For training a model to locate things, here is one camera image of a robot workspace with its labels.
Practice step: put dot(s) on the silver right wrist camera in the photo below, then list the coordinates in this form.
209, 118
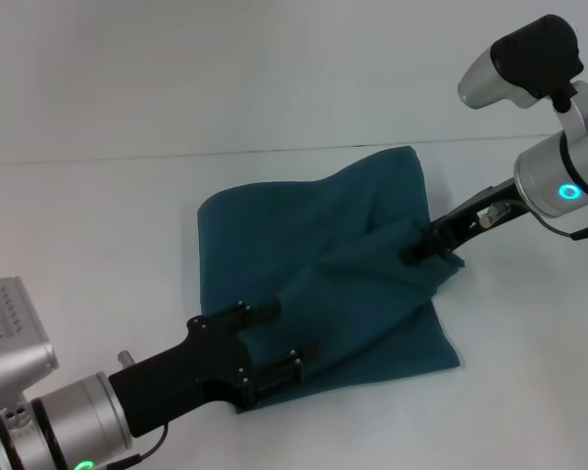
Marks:
524, 59

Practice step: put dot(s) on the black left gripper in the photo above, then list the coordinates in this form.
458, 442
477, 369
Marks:
186, 372

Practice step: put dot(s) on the teal t-shirt with FREE print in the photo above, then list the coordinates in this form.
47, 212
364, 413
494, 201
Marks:
323, 254

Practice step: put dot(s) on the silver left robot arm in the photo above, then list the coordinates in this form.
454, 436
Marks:
54, 426

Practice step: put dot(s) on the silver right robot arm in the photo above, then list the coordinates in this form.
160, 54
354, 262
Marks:
563, 171

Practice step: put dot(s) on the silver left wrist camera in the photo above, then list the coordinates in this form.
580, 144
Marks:
10, 333

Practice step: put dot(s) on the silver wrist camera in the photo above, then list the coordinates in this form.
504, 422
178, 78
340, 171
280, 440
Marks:
10, 333
524, 59

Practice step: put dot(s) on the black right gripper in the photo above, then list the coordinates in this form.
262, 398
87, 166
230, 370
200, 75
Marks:
475, 215

